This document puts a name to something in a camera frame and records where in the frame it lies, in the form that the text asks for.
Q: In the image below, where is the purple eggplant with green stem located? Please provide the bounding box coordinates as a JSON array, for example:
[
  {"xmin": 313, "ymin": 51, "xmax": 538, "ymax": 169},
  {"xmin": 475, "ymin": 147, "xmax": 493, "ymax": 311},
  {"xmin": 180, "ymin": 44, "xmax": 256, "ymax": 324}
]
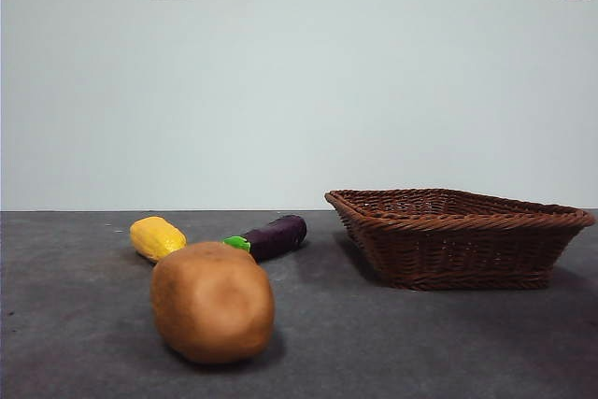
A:
[{"xmin": 221, "ymin": 214, "xmax": 308, "ymax": 264}]

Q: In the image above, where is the yellow corn cob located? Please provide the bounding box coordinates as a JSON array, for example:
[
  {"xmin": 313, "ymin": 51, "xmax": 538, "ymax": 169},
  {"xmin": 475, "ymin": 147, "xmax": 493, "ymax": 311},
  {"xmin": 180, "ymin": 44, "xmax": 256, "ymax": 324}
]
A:
[{"xmin": 129, "ymin": 215, "xmax": 188, "ymax": 264}]

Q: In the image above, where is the brown potato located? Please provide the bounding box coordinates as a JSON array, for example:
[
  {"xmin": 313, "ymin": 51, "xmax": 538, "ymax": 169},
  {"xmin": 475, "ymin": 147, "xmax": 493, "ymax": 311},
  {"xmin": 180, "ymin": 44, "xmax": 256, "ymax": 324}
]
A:
[{"xmin": 149, "ymin": 240, "xmax": 276, "ymax": 365}]

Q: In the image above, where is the brown wicker basket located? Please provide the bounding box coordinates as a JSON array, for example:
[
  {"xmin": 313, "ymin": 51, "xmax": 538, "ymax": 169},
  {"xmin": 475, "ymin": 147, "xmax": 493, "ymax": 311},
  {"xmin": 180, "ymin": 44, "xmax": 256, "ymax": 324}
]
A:
[{"xmin": 324, "ymin": 187, "xmax": 597, "ymax": 292}]

